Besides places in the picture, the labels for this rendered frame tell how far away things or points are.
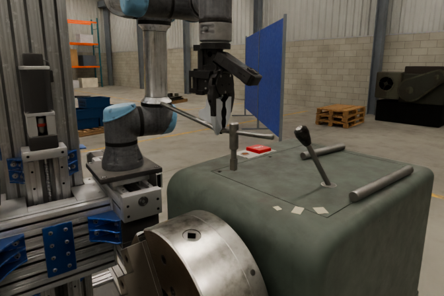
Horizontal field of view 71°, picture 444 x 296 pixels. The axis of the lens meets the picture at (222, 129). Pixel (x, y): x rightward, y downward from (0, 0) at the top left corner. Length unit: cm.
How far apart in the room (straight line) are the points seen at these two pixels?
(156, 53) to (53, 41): 37
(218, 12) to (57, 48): 73
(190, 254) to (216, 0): 50
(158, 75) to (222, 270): 78
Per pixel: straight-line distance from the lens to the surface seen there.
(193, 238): 61
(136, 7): 76
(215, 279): 56
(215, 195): 73
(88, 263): 128
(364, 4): 1146
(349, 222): 64
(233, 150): 73
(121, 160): 117
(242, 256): 60
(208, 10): 72
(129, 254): 64
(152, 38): 117
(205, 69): 74
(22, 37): 128
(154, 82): 117
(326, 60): 1175
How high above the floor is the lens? 154
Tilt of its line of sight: 12 degrees down
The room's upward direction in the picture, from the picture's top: straight up
